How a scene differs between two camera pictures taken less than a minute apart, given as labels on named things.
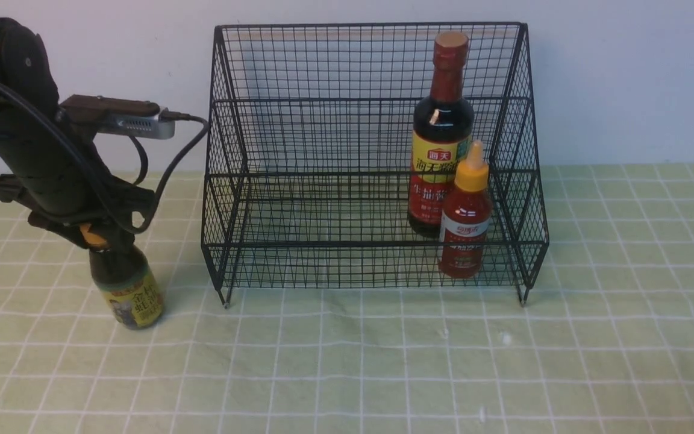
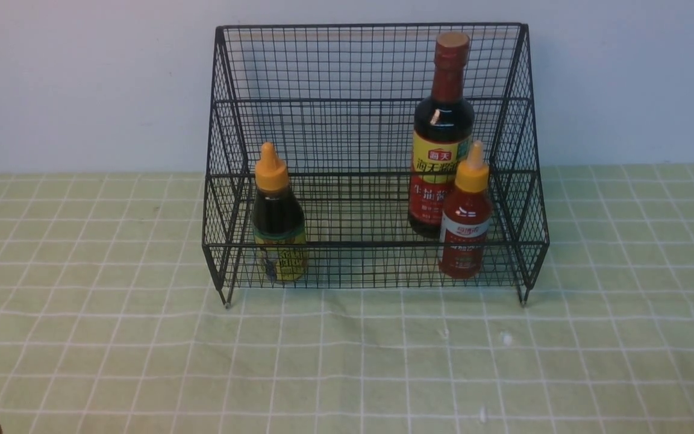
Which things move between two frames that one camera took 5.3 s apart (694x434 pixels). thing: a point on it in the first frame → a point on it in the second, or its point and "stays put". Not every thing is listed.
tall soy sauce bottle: x=442 y=134 stays put
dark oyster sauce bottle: x=127 y=281 → x=279 y=224
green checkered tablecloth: x=628 y=329 stays put
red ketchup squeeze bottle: x=465 y=222 stays put
